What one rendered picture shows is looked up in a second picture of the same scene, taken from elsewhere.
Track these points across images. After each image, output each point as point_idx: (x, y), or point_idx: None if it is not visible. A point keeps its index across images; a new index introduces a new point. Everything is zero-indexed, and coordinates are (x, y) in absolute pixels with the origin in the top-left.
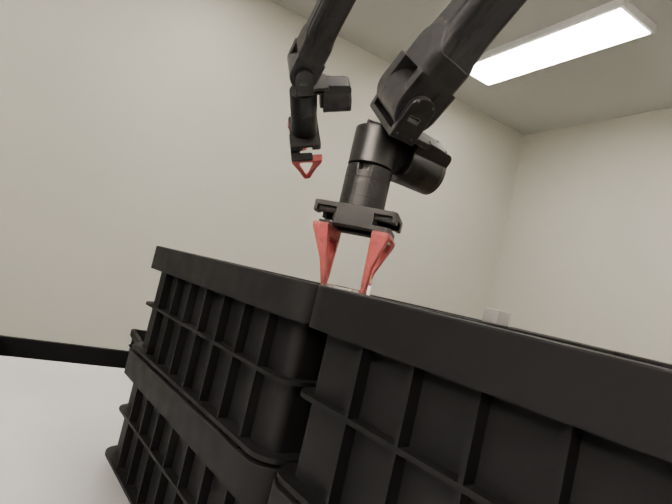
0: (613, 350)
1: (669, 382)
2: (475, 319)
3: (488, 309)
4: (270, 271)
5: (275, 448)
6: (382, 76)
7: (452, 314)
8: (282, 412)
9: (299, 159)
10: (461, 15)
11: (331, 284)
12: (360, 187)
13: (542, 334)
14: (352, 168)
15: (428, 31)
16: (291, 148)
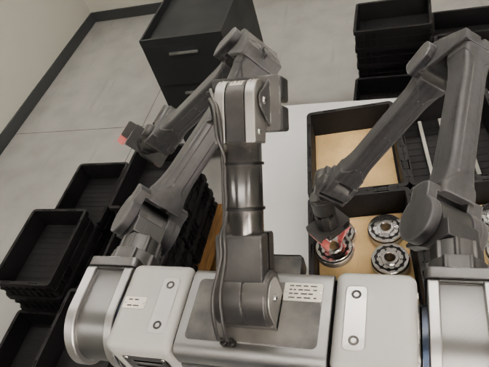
0: (348, 108)
1: None
2: (354, 195)
3: None
4: (313, 268)
5: None
6: (326, 190)
7: (418, 256)
8: None
9: (163, 162)
10: (369, 170)
11: (335, 251)
12: (332, 223)
13: (311, 115)
14: (325, 220)
15: (350, 174)
16: (155, 163)
